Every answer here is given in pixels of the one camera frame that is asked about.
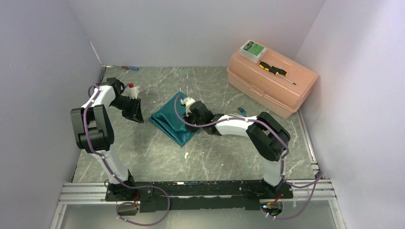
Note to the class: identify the blue red screwdriver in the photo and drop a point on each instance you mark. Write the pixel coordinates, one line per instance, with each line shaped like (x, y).
(132, 68)

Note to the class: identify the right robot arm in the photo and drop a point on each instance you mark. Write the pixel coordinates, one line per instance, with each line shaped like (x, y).
(267, 135)

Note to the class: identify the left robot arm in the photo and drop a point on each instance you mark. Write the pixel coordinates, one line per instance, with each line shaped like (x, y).
(94, 132)

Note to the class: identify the pink plastic toolbox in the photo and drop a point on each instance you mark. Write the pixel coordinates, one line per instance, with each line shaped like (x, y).
(273, 92)

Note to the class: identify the white plastic utensil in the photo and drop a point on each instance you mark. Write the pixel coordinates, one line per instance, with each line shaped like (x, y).
(236, 115)

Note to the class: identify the aluminium frame rail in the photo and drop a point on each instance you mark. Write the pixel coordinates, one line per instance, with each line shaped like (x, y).
(95, 193)

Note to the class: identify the green white small box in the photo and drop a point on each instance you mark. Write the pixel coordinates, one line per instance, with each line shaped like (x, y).
(252, 51)

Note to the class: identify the teal cloth napkin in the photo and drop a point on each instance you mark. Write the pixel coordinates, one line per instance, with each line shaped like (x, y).
(167, 121)

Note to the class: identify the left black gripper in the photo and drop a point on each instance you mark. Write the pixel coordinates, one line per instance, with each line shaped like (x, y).
(135, 113)

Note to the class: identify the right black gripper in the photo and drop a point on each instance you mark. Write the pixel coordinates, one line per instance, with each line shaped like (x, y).
(191, 129)

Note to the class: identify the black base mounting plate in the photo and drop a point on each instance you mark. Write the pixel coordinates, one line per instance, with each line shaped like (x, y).
(196, 195)

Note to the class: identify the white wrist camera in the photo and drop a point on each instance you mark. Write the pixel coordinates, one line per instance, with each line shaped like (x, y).
(187, 103)
(133, 90)

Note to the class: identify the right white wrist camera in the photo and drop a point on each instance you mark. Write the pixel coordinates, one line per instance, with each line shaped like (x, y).
(187, 103)

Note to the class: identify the blue plastic utensil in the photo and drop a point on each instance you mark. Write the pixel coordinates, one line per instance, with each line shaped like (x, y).
(242, 111)

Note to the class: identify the yellow black screwdriver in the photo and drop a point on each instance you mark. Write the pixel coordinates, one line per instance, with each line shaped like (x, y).
(274, 70)

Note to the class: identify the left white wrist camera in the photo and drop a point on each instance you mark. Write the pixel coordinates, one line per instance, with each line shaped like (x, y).
(133, 90)

